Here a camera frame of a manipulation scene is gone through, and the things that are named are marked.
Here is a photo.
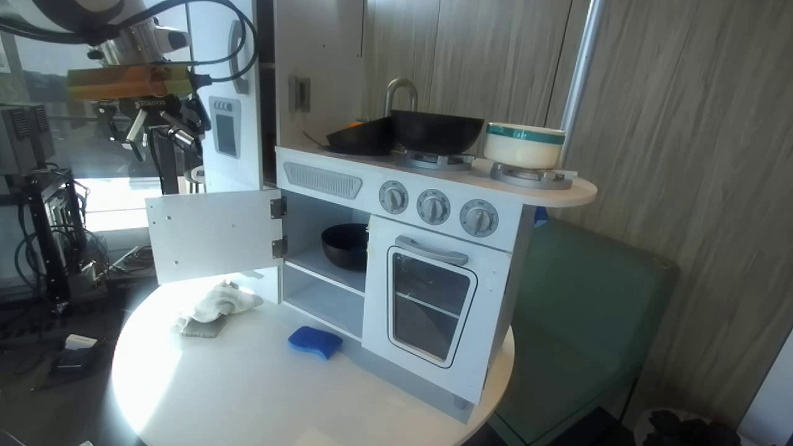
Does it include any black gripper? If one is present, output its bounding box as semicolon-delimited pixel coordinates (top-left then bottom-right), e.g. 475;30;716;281
99;94;213;164

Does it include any small white cabinet door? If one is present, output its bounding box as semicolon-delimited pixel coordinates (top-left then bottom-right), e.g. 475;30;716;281
145;185;291;286

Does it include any metal toy faucet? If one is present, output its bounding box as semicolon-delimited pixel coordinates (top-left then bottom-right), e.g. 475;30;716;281
383;75;422;119

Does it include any white oven door with window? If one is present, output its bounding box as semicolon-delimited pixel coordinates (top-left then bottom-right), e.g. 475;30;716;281
361;216;515;405

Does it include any white crumpled cloth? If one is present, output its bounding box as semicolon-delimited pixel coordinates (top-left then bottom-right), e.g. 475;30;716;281
173;279;265;340

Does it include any white panel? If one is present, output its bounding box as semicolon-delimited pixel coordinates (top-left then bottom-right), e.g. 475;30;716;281
736;327;793;446

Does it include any white pot with teal stripe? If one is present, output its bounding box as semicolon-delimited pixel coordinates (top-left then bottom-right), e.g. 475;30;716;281
482;119;569;171

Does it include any silver metal pole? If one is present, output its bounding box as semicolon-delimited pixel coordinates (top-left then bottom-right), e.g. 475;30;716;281
559;0;608;155

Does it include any black bowl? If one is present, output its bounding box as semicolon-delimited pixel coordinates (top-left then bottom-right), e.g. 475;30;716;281
320;220;372;275

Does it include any gray equipment box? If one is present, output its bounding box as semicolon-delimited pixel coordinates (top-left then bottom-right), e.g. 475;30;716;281
0;101;58;175

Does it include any black equipment rack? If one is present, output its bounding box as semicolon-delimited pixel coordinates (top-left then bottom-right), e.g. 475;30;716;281
0;164;97;308

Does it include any gray stove knob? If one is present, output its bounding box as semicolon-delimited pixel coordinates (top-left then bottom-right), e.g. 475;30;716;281
377;177;411;216
418;185;453;226
460;196;502;241

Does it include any gray stove burner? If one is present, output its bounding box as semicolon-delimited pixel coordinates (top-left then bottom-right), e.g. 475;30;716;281
493;161;581;189
394;145;466;171

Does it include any blue sponge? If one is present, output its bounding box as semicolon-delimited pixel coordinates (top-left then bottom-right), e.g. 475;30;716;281
286;322;346;362

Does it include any white toy kitchen body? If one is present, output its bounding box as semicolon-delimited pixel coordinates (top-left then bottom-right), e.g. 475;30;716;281
187;0;600;423

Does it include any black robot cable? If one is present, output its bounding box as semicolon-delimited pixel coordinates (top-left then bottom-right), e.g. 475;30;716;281
107;0;260;87

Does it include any black frying pan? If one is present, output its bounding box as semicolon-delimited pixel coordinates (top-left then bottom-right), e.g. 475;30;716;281
325;106;488;159

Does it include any white paper scrap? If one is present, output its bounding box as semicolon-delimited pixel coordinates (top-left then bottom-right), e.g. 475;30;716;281
62;332;99;351

